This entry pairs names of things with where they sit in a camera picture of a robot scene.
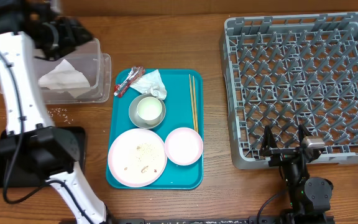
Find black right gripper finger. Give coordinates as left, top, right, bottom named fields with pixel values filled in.
left=298, top=124, right=312, bottom=148
left=261, top=125, right=278, bottom=150

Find white napkin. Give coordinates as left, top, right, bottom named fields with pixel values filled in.
left=130, top=70, right=167, bottom=100
left=38, top=59, right=91, bottom=98

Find red snack wrapper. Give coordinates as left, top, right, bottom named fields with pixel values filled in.
left=114, top=66, right=145, bottom=98

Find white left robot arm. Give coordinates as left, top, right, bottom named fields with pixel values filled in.
left=0, top=0, right=114, bottom=223

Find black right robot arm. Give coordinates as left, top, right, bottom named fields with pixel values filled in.
left=256, top=124, right=334, bottom=223

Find grey dishwasher rack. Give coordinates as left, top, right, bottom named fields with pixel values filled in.
left=220, top=12, right=358, bottom=169

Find clear plastic bin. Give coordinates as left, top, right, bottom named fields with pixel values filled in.
left=33, top=38, right=111, bottom=105

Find scattered rice grains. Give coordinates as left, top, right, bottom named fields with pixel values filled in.
left=48, top=107, right=73, bottom=124

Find small pink plate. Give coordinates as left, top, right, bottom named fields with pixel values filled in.
left=165, top=128, right=203, bottom=166

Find right wooden chopstick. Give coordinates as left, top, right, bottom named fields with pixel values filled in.
left=192, top=76, right=199, bottom=133

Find wooden chopstick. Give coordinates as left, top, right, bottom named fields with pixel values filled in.
left=192, top=76, right=199, bottom=133
left=189, top=74, right=197, bottom=132

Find left wooden chopstick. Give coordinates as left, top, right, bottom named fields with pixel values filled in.
left=189, top=74, right=197, bottom=132

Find teal serving tray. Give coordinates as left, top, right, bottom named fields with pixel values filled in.
left=108, top=69, right=204, bottom=190

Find white cup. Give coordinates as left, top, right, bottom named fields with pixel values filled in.
left=136, top=96, right=163, bottom=125

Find large pink plate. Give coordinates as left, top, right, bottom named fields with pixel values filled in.
left=108, top=128, right=167, bottom=188

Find black plastic tray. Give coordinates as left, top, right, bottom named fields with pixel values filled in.
left=9, top=126, right=86, bottom=187

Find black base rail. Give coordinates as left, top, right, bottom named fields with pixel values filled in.
left=115, top=216, right=335, bottom=224

